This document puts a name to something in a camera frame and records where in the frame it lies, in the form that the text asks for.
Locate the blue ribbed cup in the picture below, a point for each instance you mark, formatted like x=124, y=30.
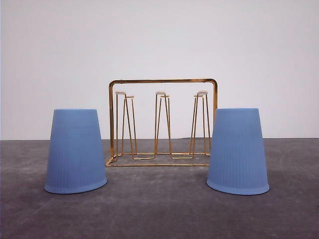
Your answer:
x=237, y=160
x=75, y=160

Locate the gold wire cup rack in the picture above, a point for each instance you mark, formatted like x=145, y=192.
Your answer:
x=161, y=122

